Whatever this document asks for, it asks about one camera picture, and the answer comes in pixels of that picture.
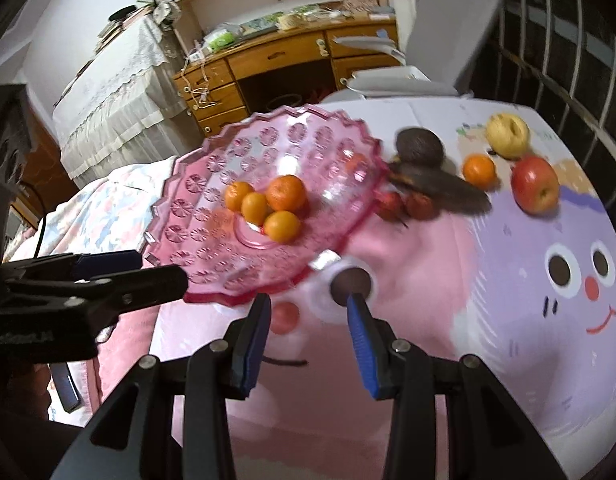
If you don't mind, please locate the small mandarin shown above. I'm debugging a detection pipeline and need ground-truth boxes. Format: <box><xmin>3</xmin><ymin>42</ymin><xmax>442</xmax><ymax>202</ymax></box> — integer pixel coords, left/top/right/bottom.
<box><xmin>241</xmin><ymin>192</ymin><xmax>269</xmax><ymax>226</ymax></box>
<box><xmin>224</xmin><ymin>181</ymin><xmax>255</xmax><ymax>212</ymax></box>

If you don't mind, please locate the large orange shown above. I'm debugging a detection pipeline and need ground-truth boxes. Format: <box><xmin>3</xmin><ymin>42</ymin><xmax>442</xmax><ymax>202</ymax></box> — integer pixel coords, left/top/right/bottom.
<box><xmin>265</xmin><ymin>174</ymin><xmax>308</xmax><ymax>212</ymax></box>

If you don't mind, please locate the overripe black banana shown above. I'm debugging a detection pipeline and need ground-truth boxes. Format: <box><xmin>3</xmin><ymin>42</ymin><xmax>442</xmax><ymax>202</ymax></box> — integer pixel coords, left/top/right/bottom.
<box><xmin>388</xmin><ymin>162</ymin><xmax>491</xmax><ymax>214</ymax></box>

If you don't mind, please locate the dark avocado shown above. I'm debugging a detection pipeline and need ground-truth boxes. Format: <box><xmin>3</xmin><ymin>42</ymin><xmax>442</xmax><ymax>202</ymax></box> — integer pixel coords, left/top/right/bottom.
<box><xmin>396</xmin><ymin>128</ymin><xmax>445</xmax><ymax>168</ymax></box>

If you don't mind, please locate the red apple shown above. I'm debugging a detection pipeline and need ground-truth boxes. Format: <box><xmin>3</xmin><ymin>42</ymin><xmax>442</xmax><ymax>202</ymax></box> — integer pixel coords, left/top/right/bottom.
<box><xmin>511</xmin><ymin>156</ymin><xmax>560</xmax><ymax>216</ymax></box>

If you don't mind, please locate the yellow pear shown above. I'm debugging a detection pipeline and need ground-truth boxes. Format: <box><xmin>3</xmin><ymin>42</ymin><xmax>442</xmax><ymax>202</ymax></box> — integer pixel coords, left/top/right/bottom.
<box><xmin>485</xmin><ymin>113</ymin><xmax>530</xmax><ymax>159</ymax></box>

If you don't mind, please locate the pastel patterned blanket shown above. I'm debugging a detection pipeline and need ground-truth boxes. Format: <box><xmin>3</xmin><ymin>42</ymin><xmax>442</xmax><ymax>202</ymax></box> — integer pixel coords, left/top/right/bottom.
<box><xmin>5</xmin><ymin>157</ymin><xmax>175</xmax><ymax>261</ymax></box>

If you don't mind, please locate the black smartphone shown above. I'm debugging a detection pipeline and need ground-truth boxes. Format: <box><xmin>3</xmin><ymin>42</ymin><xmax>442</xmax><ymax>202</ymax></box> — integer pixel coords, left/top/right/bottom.
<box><xmin>50</xmin><ymin>363</ymin><xmax>82</xmax><ymax>413</ymax></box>

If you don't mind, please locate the lace covered piano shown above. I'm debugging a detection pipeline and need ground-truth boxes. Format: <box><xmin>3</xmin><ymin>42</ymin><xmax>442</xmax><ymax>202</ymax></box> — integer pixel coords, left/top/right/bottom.
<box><xmin>53</xmin><ymin>15</ymin><xmax>203</xmax><ymax>188</ymax></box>

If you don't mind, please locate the cartoon monster tablecloth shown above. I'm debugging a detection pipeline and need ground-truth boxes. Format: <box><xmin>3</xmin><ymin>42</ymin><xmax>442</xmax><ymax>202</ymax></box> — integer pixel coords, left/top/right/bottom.
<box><xmin>147</xmin><ymin>96</ymin><xmax>616</xmax><ymax>480</ymax></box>

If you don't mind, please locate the pink plastic fruit bowl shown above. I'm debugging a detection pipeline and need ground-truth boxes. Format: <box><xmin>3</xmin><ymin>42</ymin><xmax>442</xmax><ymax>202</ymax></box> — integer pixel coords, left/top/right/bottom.
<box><xmin>143</xmin><ymin>105</ymin><xmax>387</xmax><ymax>306</ymax></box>

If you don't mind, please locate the wooden desk with drawers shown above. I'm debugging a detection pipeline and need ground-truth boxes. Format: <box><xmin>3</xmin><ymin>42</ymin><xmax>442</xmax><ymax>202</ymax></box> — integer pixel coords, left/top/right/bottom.
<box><xmin>173</xmin><ymin>16</ymin><xmax>398</xmax><ymax>136</ymax></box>

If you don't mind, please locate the grey office chair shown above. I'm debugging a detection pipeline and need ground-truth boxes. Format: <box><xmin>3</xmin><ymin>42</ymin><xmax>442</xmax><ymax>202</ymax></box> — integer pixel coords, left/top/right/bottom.
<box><xmin>324</xmin><ymin>0</ymin><xmax>503</xmax><ymax>103</ymax></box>

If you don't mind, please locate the metal window grille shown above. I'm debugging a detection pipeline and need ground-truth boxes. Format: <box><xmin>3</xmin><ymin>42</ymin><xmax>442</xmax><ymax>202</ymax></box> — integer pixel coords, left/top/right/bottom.
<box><xmin>471</xmin><ymin>0</ymin><xmax>616</xmax><ymax>217</ymax></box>

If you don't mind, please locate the black cable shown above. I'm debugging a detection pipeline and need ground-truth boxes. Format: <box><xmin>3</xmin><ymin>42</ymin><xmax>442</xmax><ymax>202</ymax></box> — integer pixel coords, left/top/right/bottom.
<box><xmin>17</xmin><ymin>179</ymin><xmax>48</xmax><ymax>261</ymax></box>

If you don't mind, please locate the white charger cable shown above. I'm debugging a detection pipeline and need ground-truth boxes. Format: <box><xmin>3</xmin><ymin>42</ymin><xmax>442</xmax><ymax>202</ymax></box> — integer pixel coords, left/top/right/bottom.
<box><xmin>180</xmin><ymin>56</ymin><xmax>219</xmax><ymax>111</ymax></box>

